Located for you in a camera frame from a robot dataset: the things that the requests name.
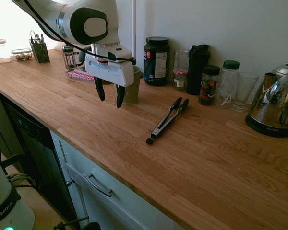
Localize green ribbed utensil holder cup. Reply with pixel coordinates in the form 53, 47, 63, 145
121, 66, 142, 104

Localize clear footed drinking glass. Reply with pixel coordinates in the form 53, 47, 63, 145
230, 72, 259, 113

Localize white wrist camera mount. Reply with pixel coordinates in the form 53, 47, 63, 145
107, 45, 136, 65

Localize small jar red checkered lid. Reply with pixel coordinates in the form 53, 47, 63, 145
172, 69, 189, 91

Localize black dishwasher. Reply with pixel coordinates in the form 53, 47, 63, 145
0, 92, 80, 224

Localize red checkered book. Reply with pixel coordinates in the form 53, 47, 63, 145
67, 69, 96, 83

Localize clear bottle with green lid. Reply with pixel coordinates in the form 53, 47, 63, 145
215, 60, 240, 107

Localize black shaker bottle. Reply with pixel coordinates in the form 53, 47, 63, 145
186, 44, 211, 96

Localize steel tongs with black tips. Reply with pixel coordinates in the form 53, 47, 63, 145
145, 97, 190, 145

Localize grey utensil caddy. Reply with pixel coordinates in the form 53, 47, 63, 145
29, 42, 50, 64

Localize empty clear glass jar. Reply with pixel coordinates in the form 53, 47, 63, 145
173, 49, 190, 72

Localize glass food container with nuts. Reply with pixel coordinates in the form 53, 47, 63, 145
11, 48, 33, 61

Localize silver drawer handle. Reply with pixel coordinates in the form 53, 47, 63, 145
84, 172, 113, 197

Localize black protein powder tub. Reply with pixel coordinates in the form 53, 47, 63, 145
144, 36, 170, 87

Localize pale green kitchen cabinet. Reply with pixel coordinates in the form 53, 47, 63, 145
50, 130, 183, 230

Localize spice jar with black lid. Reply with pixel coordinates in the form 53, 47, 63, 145
198, 65, 221, 106

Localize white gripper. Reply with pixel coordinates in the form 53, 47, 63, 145
84, 53, 135, 109

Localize black kettle base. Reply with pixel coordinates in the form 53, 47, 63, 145
245, 115, 288, 138

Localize yellow cables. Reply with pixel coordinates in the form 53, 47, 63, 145
6, 172, 36, 189

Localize shiny steel electric kettle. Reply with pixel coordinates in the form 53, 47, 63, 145
251, 57, 288, 129

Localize glass french press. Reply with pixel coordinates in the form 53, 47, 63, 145
62, 45, 80, 73

